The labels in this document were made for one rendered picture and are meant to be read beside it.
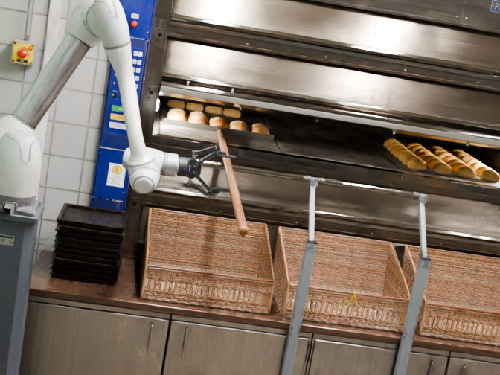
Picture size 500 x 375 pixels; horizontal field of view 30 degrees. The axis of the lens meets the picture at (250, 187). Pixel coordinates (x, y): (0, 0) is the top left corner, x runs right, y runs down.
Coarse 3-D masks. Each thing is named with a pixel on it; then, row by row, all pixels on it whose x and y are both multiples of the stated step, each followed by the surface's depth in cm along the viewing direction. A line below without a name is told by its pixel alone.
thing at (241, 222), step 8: (224, 136) 437; (224, 144) 414; (224, 160) 384; (232, 168) 372; (232, 176) 353; (232, 184) 341; (232, 192) 330; (232, 200) 322; (240, 208) 308; (240, 216) 299; (240, 224) 290; (240, 232) 286
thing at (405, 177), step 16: (160, 144) 424; (176, 144) 424; (192, 144) 425; (208, 144) 426; (272, 160) 430; (288, 160) 430; (304, 160) 431; (320, 160) 434; (368, 176) 435; (384, 176) 436; (400, 176) 436; (416, 176) 437; (432, 176) 443; (480, 192) 441; (496, 192) 442
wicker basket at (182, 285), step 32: (160, 224) 427; (192, 224) 428; (224, 224) 431; (256, 224) 433; (160, 256) 426; (192, 256) 428; (224, 256) 430; (256, 256) 433; (160, 288) 387; (192, 288) 389; (224, 288) 415; (256, 288) 392
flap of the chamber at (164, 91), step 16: (176, 96) 416; (192, 96) 405; (208, 96) 406; (224, 96) 407; (272, 112) 426; (288, 112) 414; (304, 112) 411; (320, 112) 412; (368, 128) 432; (384, 128) 419; (400, 128) 416; (416, 128) 417; (480, 144) 430; (496, 144) 421
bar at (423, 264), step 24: (216, 168) 391; (240, 168) 391; (312, 192) 393; (384, 192) 398; (408, 192) 400; (312, 216) 386; (312, 240) 380; (312, 264) 379; (408, 312) 389; (288, 336) 388; (408, 336) 390; (288, 360) 388
